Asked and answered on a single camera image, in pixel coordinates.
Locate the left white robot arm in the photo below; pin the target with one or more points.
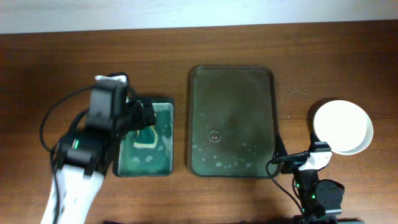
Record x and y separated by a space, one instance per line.
80 158

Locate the white plate blue stain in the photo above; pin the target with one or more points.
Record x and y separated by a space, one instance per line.
345 126

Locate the large dark serving tray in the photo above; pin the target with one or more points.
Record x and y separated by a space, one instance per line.
233 124

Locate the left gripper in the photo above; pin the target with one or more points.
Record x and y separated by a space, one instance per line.
143 114

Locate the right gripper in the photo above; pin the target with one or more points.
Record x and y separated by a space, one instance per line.
292 165

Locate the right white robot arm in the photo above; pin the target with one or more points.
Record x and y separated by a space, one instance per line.
319 201

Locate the green yellow scrubbing sponge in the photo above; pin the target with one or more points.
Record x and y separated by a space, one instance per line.
146 138

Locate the small green water tray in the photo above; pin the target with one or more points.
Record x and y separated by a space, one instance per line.
134 162

